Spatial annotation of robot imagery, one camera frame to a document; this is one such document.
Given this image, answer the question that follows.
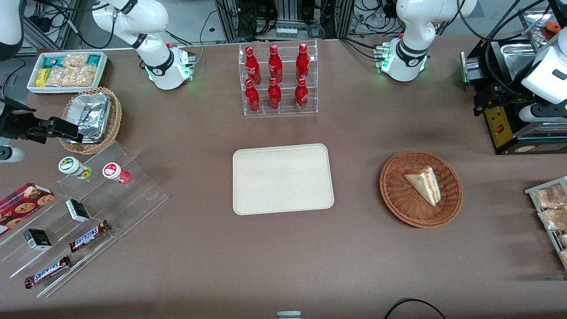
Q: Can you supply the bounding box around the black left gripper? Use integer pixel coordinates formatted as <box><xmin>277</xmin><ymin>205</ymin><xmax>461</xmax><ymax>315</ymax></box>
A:
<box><xmin>473</xmin><ymin>82</ymin><xmax>508</xmax><ymax>117</ymax></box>

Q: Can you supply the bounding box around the triangular sandwich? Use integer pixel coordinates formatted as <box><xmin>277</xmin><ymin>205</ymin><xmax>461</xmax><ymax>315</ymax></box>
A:
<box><xmin>404</xmin><ymin>167</ymin><xmax>442</xmax><ymax>207</ymax></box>

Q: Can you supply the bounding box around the tan wicker basket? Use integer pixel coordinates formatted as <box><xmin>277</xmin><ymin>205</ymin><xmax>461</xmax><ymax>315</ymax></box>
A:
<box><xmin>59</xmin><ymin>87</ymin><xmax>122</xmax><ymax>155</ymax></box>

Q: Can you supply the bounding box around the brown wicker basket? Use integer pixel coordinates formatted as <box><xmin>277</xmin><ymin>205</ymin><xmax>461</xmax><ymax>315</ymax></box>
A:
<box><xmin>380</xmin><ymin>150</ymin><xmax>463</xmax><ymax>229</ymax></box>

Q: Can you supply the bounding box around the beige rectangular tray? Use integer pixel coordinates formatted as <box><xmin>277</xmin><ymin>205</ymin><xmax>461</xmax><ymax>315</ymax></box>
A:
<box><xmin>233</xmin><ymin>144</ymin><xmax>334</xmax><ymax>216</ymax></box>

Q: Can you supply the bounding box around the aluminium foil container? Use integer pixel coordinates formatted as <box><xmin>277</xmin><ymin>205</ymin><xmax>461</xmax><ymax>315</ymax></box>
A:
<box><xmin>66</xmin><ymin>93</ymin><xmax>112</xmax><ymax>144</ymax></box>

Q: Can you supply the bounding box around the grey box with green light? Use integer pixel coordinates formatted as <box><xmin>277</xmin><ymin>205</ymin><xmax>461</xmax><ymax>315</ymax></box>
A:
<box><xmin>460</xmin><ymin>52</ymin><xmax>484</xmax><ymax>86</ymax></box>

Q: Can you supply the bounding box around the black hot food display case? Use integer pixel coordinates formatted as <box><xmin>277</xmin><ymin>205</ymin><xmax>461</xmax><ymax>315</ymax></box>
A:
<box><xmin>461</xmin><ymin>7</ymin><xmax>567</xmax><ymax>156</ymax></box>

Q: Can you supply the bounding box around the green lid white cup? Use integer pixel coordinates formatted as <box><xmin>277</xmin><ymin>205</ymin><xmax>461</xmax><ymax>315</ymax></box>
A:
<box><xmin>58</xmin><ymin>157</ymin><xmax>93</xmax><ymax>179</ymax></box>

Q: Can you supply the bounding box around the steel food pan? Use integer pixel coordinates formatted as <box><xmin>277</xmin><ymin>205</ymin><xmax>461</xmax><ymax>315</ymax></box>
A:
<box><xmin>500</xmin><ymin>43</ymin><xmax>540</xmax><ymax>77</ymax></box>

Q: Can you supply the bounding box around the large clear cracker bag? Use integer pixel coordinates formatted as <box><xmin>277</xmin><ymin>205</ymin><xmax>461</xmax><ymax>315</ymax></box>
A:
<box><xmin>46</xmin><ymin>66</ymin><xmax>97</xmax><ymax>87</ymax></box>

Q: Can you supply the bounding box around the white plastic snack bin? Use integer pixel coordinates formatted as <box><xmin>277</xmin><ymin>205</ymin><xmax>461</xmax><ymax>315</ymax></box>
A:
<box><xmin>27</xmin><ymin>52</ymin><xmax>108</xmax><ymax>95</ymax></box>

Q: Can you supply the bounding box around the small clear cracker bag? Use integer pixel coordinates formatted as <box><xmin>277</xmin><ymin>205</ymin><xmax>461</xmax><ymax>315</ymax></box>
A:
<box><xmin>62</xmin><ymin>54</ymin><xmax>89</xmax><ymax>68</ymax></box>

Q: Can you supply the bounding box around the red lid white cup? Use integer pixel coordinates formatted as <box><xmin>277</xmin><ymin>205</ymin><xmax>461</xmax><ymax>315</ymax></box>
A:
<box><xmin>102</xmin><ymin>163</ymin><xmax>131</xmax><ymax>184</ymax></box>

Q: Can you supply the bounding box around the small black box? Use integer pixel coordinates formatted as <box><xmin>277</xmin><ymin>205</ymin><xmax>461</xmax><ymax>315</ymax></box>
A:
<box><xmin>23</xmin><ymin>229</ymin><xmax>52</xmax><ymax>251</ymax></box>
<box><xmin>66</xmin><ymin>199</ymin><xmax>91</xmax><ymax>222</ymax></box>

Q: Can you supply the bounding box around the red cookie box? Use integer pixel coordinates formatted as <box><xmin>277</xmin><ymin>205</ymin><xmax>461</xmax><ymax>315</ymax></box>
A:
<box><xmin>0</xmin><ymin>183</ymin><xmax>56</xmax><ymax>236</ymax></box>

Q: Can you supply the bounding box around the clear acrylic stepped shelf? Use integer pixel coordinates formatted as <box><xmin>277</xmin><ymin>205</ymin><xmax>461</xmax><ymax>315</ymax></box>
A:
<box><xmin>0</xmin><ymin>141</ymin><xmax>169</xmax><ymax>298</ymax></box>

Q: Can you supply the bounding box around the Snickers chocolate bar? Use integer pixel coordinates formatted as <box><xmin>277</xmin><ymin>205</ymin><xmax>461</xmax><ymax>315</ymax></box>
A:
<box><xmin>69</xmin><ymin>220</ymin><xmax>111</xmax><ymax>253</ymax></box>
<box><xmin>24</xmin><ymin>255</ymin><xmax>72</xmax><ymax>289</ymax></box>

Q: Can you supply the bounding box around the red cola bottle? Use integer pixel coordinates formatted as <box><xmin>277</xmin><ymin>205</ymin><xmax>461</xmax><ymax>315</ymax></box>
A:
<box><xmin>268</xmin><ymin>45</ymin><xmax>283</xmax><ymax>83</ymax></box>
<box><xmin>245</xmin><ymin>47</ymin><xmax>262</xmax><ymax>85</ymax></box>
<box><xmin>295</xmin><ymin>78</ymin><xmax>309</xmax><ymax>111</ymax></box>
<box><xmin>296</xmin><ymin>43</ymin><xmax>310</xmax><ymax>81</ymax></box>
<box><xmin>245</xmin><ymin>79</ymin><xmax>260</xmax><ymax>112</ymax></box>
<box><xmin>268</xmin><ymin>77</ymin><xmax>282</xmax><ymax>110</ymax></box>

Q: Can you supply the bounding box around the clear acrylic bottle rack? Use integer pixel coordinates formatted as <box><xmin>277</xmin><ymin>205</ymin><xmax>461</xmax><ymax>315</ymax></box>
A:
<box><xmin>238</xmin><ymin>40</ymin><xmax>318</xmax><ymax>117</ymax></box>

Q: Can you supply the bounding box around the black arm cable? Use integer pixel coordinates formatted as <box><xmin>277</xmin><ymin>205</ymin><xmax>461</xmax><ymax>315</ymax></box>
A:
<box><xmin>456</xmin><ymin>0</ymin><xmax>539</xmax><ymax>99</ymax></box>

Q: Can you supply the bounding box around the grey wire rack tray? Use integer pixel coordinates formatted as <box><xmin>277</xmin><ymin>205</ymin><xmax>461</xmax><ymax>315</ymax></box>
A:
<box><xmin>525</xmin><ymin>176</ymin><xmax>567</xmax><ymax>271</ymax></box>

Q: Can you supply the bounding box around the black looped cable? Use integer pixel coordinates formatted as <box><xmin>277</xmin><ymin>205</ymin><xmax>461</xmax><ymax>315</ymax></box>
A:
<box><xmin>384</xmin><ymin>298</ymin><xmax>448</xmax><ymax>319</ymax></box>

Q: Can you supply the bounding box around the aluminium frame equipment rack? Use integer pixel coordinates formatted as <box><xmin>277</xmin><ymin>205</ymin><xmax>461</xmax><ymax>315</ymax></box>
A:
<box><xmin>215</xmin><ymin>0</ymin><xmax>356</xmax><ymax>43</ymax></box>

